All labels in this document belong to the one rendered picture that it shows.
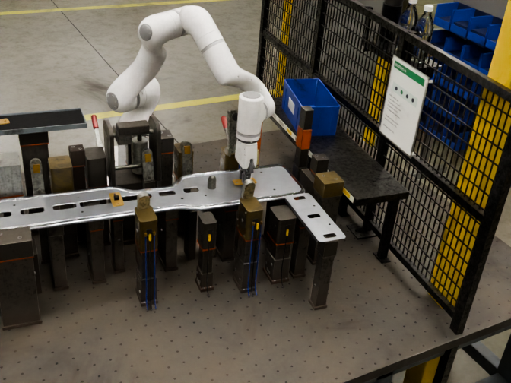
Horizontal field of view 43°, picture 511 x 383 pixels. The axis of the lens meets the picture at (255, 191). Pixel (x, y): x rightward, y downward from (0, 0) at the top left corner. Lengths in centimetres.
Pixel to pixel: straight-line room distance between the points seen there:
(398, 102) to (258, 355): 102
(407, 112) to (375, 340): 80
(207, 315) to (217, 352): 17
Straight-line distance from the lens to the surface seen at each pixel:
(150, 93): 269
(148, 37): 236
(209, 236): 220
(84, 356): 214
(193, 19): 228
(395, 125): 247
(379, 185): 243
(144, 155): 237
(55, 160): 237
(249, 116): 223
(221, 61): 225
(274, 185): 240
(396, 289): 249
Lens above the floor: 221
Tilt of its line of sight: 31 degrees down
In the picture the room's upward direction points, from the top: 5 degrees clockwise
